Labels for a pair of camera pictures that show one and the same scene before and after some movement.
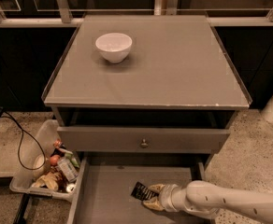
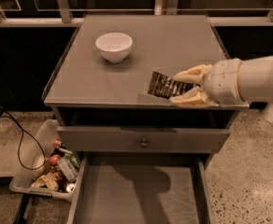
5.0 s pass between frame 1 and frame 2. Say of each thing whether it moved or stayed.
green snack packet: stayed
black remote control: moved
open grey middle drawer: stayed
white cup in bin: stayed
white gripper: moved
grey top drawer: stayed
